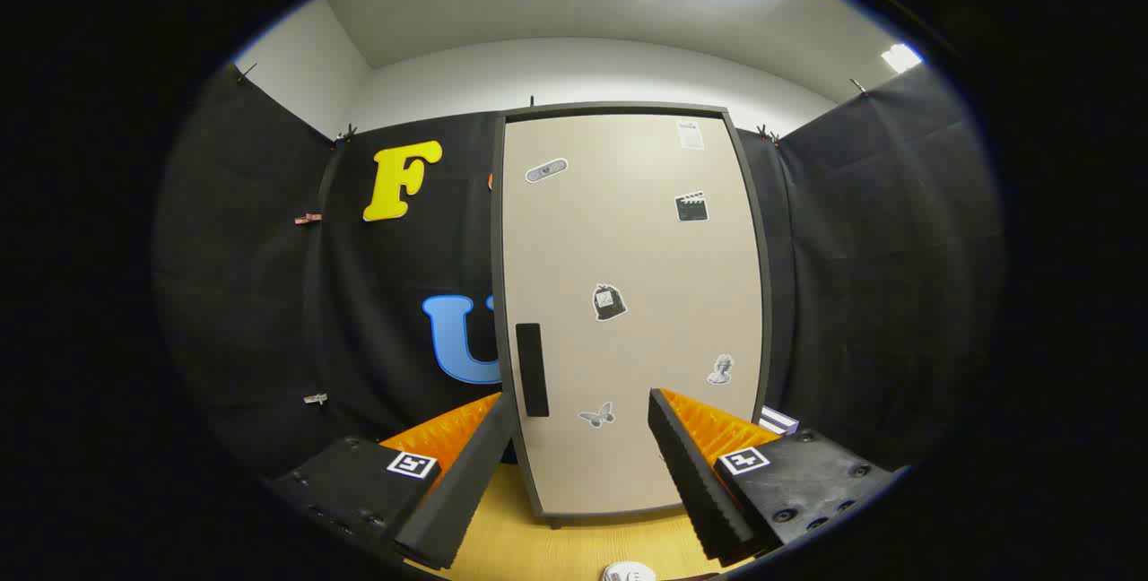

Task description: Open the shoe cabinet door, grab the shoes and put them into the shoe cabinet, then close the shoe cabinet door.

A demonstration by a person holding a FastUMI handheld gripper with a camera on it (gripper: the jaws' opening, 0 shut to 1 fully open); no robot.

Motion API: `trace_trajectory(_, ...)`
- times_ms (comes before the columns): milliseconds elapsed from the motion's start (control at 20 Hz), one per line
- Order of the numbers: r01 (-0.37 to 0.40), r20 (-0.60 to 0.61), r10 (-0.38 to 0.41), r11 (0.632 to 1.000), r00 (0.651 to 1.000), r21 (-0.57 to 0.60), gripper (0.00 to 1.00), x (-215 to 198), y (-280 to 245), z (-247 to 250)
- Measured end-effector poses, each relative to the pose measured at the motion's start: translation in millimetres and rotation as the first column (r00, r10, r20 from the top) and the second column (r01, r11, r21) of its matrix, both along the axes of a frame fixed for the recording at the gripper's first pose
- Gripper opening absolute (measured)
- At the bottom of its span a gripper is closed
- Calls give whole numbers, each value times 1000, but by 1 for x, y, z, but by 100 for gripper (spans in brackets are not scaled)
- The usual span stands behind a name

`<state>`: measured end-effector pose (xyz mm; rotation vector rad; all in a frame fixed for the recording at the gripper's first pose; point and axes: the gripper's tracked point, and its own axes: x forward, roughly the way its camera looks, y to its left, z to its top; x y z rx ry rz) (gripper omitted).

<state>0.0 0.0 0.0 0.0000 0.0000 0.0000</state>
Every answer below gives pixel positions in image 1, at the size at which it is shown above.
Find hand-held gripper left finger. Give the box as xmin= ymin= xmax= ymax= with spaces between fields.
xmin=265 ymin=391 xmax=519 ymax=571

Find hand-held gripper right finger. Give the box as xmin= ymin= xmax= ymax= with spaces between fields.
xmin=648 ymin=388 xmax=907 ymax=564

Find black door handle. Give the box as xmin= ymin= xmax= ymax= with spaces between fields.
xmin=516 ymin=323 xmax=550 ymax=418

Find grey shoe cabinet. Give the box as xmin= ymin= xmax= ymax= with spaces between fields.
xmin=489 ymin=101 xmax=774 ymax=530

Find black backdrop cloth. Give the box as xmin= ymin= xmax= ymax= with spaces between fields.
xmin=152 ymin=61 xmax=1001 ymax=483

